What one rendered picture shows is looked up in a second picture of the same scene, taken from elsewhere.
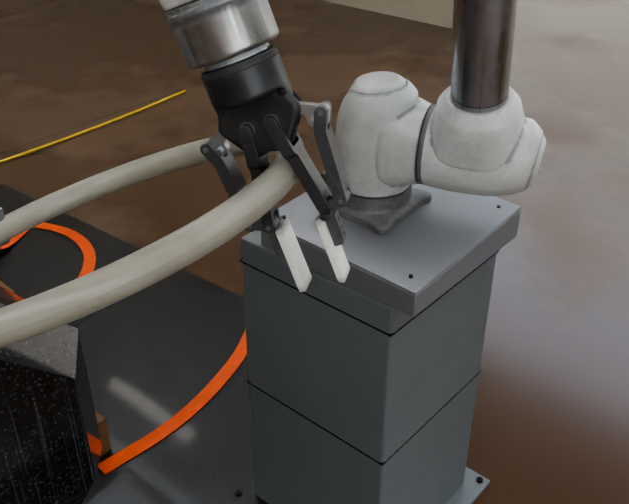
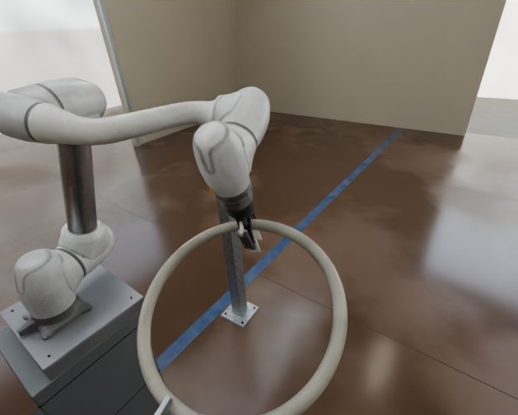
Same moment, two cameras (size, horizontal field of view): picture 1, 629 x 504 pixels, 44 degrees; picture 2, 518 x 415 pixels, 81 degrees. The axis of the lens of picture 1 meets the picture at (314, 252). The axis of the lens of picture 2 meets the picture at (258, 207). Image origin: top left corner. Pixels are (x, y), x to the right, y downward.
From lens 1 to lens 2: 1.00 m
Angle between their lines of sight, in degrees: 76
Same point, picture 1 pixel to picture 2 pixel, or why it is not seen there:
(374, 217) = (81, 308)
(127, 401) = not seen: outside the picture
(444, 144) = (91, 250)
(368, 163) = (66, 290)
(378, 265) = (118, 310)
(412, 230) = (94, 296)
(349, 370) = (131, 360)
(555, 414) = not seen: hidden behind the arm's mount
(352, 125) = (49, 282)
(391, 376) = not seen: hidden behind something
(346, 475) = (148, 398)
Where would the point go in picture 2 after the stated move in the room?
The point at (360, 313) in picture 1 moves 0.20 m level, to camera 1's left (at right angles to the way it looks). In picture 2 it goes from (125, 333) to (108, 383)
